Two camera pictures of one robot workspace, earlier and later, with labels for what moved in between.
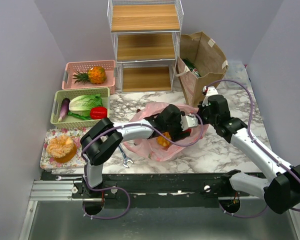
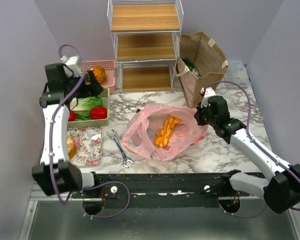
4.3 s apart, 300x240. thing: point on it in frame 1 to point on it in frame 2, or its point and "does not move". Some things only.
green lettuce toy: x=82 y=105 does not move
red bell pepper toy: x=98 y=112 does not move
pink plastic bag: x=148 y=147 does not move
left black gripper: x=176 y=136 to x=92 y=90
